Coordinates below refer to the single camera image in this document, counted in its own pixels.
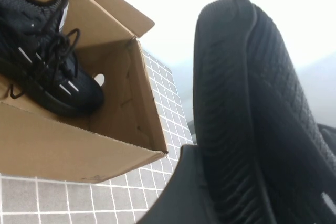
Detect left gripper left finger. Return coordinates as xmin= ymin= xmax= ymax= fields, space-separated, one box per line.
xmin=140 ymin=144 xmax=218 ymax=224

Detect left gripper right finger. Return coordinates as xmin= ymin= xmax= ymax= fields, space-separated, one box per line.
xmin=316 ymin=123 xmax=336 ymax=156

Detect black knit sneaker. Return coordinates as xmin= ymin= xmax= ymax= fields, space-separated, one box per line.
xmin=0 ymin=0 xmax=104 ymax=117
xmin=193 ymin=0 xmax=336 ymax=224

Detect brown cardboard shoe box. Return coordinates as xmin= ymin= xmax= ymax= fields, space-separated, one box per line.
xmin=0 ymin=0 xmax=169 ymax=183

